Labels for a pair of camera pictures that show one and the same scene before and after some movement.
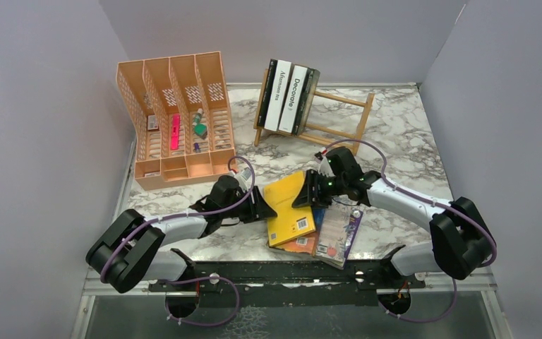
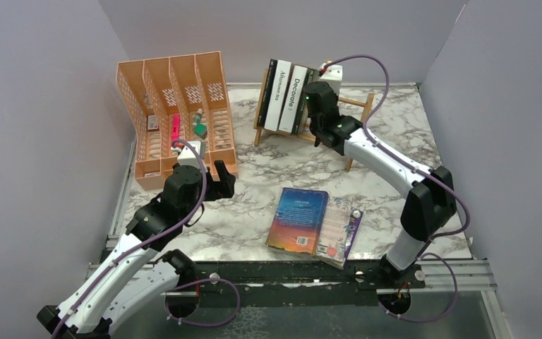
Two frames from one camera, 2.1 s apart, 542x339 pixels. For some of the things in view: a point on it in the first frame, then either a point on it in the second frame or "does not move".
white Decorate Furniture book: [296, 85] does not move
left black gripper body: [246, 210] to [217, 190]
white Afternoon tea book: [278, 95] does not move
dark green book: [308, 94] does not move
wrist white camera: [246, 174] to [188, 156]
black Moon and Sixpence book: [267, 94] does not move
